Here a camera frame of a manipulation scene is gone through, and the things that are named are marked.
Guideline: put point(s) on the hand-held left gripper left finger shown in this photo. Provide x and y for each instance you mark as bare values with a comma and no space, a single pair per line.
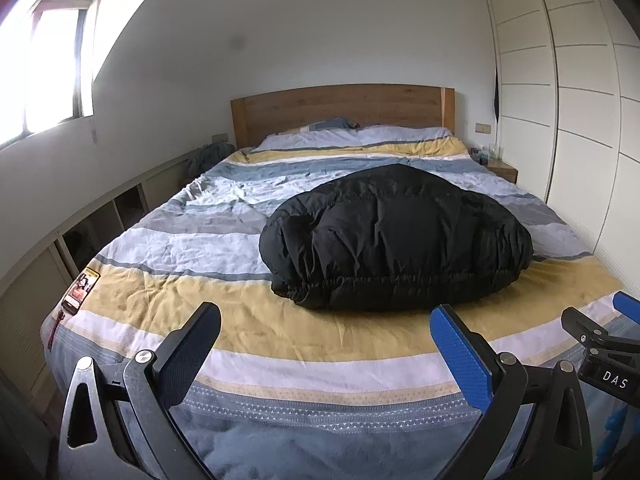
185,360

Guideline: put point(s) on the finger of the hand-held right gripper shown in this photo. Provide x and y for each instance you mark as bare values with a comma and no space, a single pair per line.
582,326
626,304

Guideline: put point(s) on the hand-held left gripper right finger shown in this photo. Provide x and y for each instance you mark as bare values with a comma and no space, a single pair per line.
465,360

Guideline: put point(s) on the black puffer jacket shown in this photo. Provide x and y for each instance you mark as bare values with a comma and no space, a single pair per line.
395,235

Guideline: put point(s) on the person's right hand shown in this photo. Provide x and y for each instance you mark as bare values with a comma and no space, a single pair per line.
616,432

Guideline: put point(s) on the striped duvet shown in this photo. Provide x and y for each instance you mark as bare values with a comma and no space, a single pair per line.
250,310

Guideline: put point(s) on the low white shelf unit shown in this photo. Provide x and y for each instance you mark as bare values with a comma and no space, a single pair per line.
30,285

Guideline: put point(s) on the wooden nightstand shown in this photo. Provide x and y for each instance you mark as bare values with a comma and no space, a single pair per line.
502,167

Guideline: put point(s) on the clear glass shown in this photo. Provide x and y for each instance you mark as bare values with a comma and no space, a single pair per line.
493,151

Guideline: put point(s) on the small dark container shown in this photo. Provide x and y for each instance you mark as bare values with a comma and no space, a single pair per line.
481,156

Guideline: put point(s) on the white wardrobe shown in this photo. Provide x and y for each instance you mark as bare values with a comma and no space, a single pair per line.
580,110

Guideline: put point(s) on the dark cloth pile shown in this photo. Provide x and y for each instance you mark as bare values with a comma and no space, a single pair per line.
210,157

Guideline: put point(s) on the dark hanging cloth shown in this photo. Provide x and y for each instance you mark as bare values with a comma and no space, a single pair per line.
496,97

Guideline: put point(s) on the blue pillow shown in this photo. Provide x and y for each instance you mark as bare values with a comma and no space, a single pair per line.
332,124

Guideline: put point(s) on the wooden bed headboard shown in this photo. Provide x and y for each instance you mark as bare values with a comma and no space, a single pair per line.
340,105

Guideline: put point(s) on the window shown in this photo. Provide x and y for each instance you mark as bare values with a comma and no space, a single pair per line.
50,60

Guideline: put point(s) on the wall switch plate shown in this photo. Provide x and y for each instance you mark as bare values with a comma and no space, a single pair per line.
483,128
220,137

